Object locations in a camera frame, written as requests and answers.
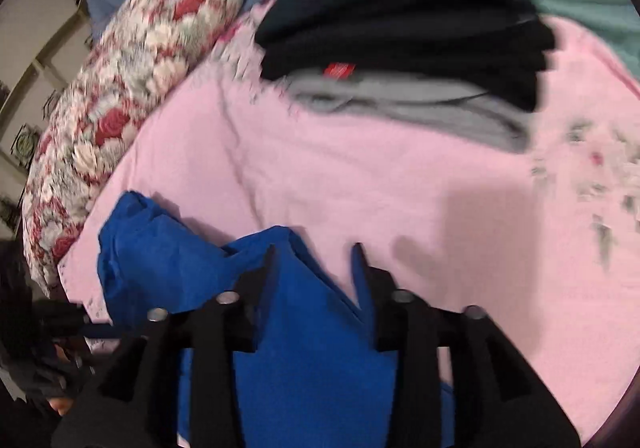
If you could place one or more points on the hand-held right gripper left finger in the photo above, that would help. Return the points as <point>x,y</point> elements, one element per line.
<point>264,275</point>

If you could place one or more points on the folded grey garment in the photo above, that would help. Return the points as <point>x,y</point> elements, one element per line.
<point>415,102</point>

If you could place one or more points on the blue pants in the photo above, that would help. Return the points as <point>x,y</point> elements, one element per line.
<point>310,378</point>

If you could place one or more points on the pink bed sheet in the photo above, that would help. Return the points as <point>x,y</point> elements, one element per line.
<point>350,198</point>

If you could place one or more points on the framed wall picture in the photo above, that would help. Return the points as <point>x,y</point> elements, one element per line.
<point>24,146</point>

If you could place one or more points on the red floral pillow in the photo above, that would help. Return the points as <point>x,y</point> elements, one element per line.
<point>115,112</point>

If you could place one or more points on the folded black clothes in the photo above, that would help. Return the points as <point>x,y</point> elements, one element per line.
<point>400,12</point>

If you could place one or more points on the person's left hand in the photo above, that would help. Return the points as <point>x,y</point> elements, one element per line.
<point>61,406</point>

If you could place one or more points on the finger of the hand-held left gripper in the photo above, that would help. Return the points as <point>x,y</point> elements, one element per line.
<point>97,330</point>

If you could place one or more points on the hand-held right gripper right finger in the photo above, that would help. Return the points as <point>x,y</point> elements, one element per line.
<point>363,278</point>

